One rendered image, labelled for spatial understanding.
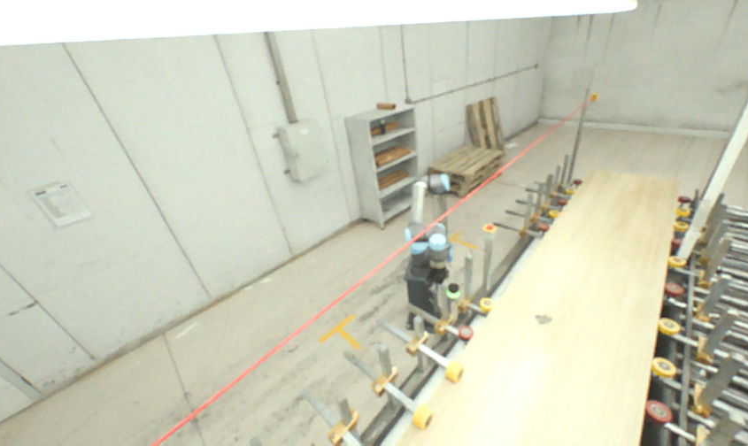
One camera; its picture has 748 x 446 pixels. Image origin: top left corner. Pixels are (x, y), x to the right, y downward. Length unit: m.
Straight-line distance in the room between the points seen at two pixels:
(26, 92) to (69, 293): 1.55
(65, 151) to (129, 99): 0.59
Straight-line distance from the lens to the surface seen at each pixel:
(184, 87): 3.37
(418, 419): 1.44
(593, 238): 2.63
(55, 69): 3.30
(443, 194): 2.15
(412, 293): 2.62
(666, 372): 1.90
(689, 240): 2.65
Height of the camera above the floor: 2.27
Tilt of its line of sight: 30 degrees down
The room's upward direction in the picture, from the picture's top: 7 degrees counter-clockwise
